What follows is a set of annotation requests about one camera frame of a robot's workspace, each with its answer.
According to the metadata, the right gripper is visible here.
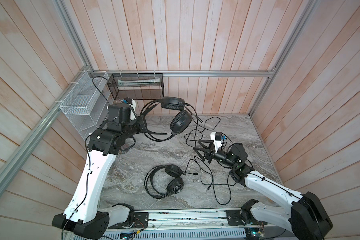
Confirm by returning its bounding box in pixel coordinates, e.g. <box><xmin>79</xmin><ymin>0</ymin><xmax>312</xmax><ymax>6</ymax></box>
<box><xmin>195</xmin><ymin>140</ymin><xmax>237</xmax><ymax>170</ymax></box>

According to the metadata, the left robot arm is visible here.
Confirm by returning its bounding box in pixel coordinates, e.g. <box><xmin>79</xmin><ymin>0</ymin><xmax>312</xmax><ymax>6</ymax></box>
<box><xmin>52</xmin><ymin>100</ymin><xmax>148</xmax><ymax>240</ymax></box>

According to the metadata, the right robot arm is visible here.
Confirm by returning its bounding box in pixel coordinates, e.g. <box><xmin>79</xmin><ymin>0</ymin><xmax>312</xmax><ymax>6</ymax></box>
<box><xmin>193</xmin><ymin>140</ymin><xmax>333</xmax><ymax>240</ymax></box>

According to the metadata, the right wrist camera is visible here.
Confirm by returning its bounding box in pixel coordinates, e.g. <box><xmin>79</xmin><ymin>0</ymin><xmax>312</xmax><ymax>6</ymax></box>
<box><xmin>210</xmin><ymin>132</ymin><xmax>227</xmax><ymax>153</ymax></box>

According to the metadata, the black mesh wall basket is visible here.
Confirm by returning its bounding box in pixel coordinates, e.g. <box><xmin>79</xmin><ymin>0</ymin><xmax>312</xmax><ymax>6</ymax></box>
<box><xmin>107</xmin><ymin>73</ymin><xmax>165</xmax><ymax>101</ymax></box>

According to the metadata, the white wire mesh shelf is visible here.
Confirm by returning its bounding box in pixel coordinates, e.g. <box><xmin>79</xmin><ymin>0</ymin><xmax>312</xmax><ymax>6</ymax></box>
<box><xmin>60</xmin><ymin>71</ymin><xmax>113</xmax><ymax>139</ymax></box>

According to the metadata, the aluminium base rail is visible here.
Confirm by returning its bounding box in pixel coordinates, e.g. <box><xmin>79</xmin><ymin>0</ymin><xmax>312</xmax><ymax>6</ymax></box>
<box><xmin>62</xmin><ymin>207</ymin><xmax>311</xmax><ymax>233</ymax></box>

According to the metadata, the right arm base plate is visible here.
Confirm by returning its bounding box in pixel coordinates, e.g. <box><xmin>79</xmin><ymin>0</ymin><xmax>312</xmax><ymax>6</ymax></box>
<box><xmin>225</xmin><ymin>210</ymin><xmax>268</xmax><ymax>226</ymax></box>

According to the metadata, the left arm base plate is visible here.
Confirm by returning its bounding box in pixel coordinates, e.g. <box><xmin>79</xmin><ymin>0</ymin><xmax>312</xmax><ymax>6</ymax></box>
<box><xmin>119</xmin><ymin>212</ymin><xmax>149</xmax><ymax>229</ymax></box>

